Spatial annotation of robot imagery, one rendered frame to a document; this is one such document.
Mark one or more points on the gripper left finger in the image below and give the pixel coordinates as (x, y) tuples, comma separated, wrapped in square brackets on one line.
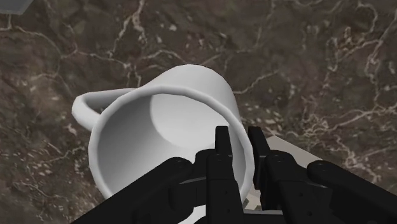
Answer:
[(217, 183)]

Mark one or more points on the beige flat object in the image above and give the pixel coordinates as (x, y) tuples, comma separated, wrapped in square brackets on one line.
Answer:
[(291, 150)]

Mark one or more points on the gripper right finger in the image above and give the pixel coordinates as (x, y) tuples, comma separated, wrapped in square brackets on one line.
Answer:
[(297, 189)]

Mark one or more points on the white mug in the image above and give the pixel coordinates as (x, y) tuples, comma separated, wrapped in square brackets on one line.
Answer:
[(139, 136)]

